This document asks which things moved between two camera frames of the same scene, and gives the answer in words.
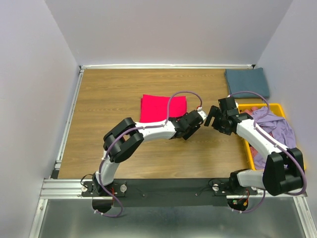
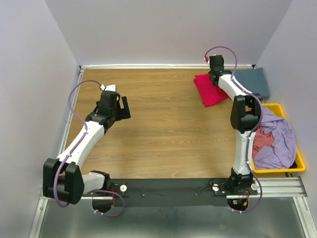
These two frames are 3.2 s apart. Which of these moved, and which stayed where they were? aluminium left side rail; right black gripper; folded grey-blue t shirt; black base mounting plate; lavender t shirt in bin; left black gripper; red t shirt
Moved: right black gripper; red t shirt; left black gripper
Stayed: black base mounting plate; aluminium left side rail; lavender t shirt in bin; folded grey-blue t shirt
